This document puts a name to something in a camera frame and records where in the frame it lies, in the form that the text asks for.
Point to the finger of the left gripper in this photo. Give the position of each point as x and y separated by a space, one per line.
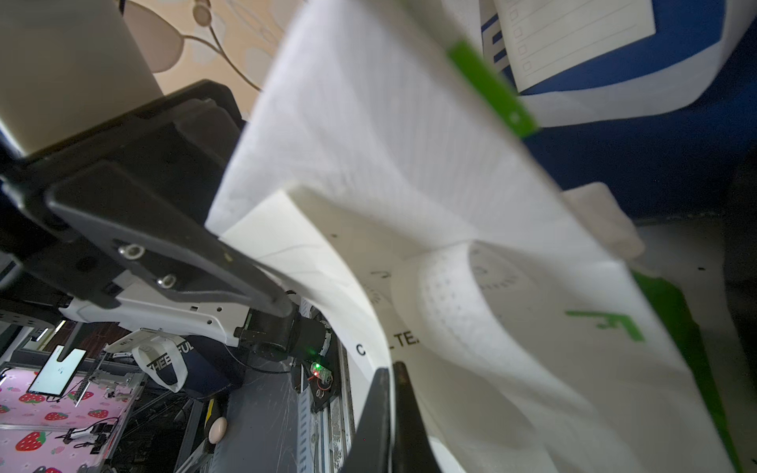
160 244

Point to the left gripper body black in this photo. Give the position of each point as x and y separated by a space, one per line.
179 146

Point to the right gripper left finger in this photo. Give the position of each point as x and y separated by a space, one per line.
370 449

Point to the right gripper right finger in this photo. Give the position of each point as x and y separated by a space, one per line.
412 452

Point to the green white tissue pack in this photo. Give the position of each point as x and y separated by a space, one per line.
531 344

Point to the blue white bag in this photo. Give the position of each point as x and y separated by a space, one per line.
663 122

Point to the pale yellow receipt sheet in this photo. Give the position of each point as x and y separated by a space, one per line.
280 237

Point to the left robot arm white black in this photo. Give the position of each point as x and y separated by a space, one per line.
27 301

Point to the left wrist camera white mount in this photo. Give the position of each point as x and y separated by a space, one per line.
66 67

